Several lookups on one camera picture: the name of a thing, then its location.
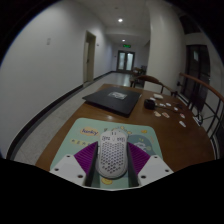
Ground wooden armchair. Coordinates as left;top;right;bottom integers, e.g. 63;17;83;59
129;74;178;98

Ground dark framed window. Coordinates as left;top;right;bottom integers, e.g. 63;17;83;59
184;44;214;111

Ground black closed laptop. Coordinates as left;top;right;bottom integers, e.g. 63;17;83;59
82;86;143;118

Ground wooden side door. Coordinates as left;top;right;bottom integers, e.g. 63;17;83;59
83;30;98;84

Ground glass double door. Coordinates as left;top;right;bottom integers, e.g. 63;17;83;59
116;50;136;74

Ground ceiling lights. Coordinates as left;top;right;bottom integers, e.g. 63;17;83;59
116;17;128;43

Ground small wooden chair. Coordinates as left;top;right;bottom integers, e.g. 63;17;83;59
131;65;148;79

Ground small black box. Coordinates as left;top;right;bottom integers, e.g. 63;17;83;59
143;98;157;111

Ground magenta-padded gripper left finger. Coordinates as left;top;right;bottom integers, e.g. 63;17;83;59
49;141;100;188

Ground white honeycomb computer mouse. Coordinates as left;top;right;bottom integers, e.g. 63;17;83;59
95;129;129;180

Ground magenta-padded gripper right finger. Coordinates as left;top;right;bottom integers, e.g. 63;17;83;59
126;142;174;188

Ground light green printed mouse pad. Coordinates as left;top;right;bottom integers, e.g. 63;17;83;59
49;117;164;192

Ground white card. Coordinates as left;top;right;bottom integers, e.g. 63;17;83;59
192;114;203;127

